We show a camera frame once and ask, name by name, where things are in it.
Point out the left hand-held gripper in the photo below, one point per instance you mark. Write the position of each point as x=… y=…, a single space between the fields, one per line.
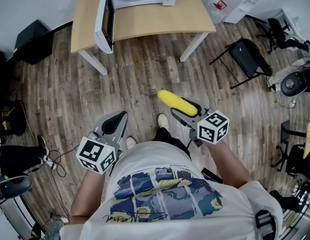
x=94 y=155

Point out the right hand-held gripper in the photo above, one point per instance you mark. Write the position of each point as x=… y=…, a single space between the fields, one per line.
x=212 y=129

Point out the yellow corn cob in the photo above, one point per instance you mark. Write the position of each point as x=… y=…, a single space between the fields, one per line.
x=177 y=103

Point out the person's right forearm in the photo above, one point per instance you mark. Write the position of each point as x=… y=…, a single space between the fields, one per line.
x=227 y=164

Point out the person's left forearm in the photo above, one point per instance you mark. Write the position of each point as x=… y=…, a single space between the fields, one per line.
x=90 y=196

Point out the white shoe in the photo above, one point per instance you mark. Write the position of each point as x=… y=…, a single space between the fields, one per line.
x=162 y=120
x=131 y=142

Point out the black trousers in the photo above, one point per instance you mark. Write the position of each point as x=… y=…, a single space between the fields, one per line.
x=167 y=137

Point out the black waist device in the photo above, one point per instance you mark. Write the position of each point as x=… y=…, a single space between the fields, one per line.
x=212 y=175

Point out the black folding chair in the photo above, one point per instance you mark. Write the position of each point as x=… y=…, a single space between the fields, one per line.
x=249 y=56

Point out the round black stand base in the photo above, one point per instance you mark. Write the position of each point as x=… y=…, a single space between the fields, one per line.
x=16 y=119

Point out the light wooden table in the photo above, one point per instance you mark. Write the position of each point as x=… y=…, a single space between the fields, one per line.
x=154 y=19

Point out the black swivel chair base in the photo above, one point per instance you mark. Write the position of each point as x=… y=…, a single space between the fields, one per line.
x=294 y=159

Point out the gray chair seat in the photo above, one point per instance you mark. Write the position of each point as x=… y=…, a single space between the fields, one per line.
x=15 y=185

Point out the glass jar with red clip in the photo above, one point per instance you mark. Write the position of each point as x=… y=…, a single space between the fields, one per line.
x=220 y=5

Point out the black box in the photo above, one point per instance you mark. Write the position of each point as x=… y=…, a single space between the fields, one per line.
x=32 y=44

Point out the gray cloth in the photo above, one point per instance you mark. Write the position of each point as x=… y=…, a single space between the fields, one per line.
x=55 y=230

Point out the white printed t-shirt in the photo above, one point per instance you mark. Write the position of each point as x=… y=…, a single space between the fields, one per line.
x=174 y=229

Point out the black office chair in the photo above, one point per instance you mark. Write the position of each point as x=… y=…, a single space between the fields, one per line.
x=278 y=31

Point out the white storage box red latches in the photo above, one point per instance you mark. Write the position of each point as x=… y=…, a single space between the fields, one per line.
x=239 y=1

